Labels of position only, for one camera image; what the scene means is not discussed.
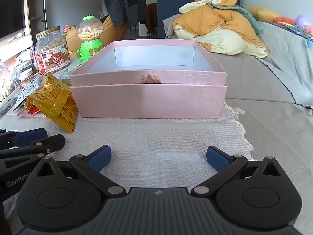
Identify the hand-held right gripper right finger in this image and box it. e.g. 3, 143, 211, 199
191, 146, 282, 197

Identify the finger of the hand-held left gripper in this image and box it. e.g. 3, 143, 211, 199
0, 128, 48, 150
0, 134, 66, 161

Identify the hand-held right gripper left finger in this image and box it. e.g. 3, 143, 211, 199
37, 145, 125, 197

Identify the yellow snack packet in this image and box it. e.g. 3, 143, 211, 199
26, 73, 78, 134

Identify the small red snack packet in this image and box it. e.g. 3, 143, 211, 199
24, 102, 40, 116

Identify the white printed snack packet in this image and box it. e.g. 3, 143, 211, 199
12, 75, 47, 111

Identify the clear glass nut jar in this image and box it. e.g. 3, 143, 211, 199
0, 60, 15, 104

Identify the white fringed cloth mat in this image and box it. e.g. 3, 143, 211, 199
0, 100, 255, 226

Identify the dark glass jar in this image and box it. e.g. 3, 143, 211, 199
12, 61, 38, 82

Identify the glass peanut jar red label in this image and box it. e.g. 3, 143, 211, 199
35, 26, 71, 74

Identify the green candy dispenser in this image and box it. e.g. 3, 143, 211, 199
76, 16, 104, 63

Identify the black television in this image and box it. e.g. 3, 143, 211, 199
0, 0, 26, 40

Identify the white display shelf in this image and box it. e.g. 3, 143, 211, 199
24, 0, 47, 36

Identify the orange white plush toy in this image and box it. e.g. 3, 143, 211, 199
173, 0, 269, 59

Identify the grey pillow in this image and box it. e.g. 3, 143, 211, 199
162, 14, 182, 39

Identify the pile of colourful toys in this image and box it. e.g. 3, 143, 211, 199
273, 16, 313, 48

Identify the yellow pillow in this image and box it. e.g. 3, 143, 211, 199
245, 6, 280, 24

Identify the dark grey jacket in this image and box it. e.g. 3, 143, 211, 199
105, 0, 148, 28

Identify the dark blue cabinet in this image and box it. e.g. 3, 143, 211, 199
156, 0, 196, 39

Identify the purple ball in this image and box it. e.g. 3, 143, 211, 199
296, 15, 311, 28

